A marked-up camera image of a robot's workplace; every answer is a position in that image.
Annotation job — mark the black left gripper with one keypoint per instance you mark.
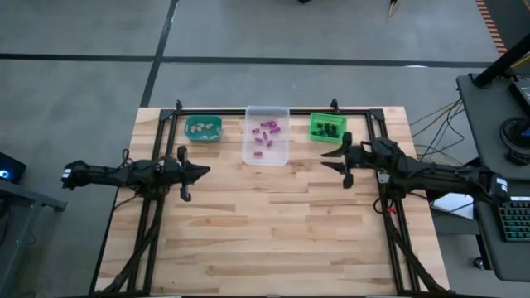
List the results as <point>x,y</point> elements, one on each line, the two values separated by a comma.
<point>172,171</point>

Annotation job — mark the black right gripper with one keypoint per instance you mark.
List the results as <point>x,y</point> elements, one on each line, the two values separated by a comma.
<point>368,155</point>

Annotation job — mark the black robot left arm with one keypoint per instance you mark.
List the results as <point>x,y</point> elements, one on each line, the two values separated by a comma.
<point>116,174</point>

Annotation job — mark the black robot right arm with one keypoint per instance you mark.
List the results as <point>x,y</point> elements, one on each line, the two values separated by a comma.
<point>439,174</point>

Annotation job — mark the green plastic basket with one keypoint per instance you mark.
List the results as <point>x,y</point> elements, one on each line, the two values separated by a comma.
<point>340,124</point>

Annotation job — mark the teal plastic bin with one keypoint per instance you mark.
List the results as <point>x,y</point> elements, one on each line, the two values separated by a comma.
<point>213,124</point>

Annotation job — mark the black table clamp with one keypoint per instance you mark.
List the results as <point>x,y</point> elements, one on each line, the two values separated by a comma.
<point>333,104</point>
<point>178,104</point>

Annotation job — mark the clear plastic bin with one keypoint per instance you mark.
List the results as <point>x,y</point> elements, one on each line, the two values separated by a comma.
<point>269,159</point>

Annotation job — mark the white paper sheet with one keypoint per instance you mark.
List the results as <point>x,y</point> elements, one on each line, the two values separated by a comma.
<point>451,205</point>

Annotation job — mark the grey desk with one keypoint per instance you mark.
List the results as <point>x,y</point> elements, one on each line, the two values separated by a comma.
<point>497,256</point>
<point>484,124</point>

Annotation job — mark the grey metal cart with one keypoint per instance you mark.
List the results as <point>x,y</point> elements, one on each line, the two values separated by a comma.
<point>25,215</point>

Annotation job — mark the black caster wheel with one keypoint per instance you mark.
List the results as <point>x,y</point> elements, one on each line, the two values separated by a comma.
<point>478,262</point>

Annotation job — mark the black round headphones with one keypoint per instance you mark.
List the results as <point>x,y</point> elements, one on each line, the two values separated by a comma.
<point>515,140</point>

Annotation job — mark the black box with blue light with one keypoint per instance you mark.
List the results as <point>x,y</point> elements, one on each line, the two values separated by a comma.
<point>10,167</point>

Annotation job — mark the backlit black keyboard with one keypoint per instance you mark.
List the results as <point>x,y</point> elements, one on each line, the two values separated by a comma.
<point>517,221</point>

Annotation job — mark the black flat device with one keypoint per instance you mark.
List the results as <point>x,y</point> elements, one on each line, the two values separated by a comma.
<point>521,93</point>

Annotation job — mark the black mat with orange stripes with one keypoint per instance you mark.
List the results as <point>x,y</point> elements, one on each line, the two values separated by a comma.
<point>490,25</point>

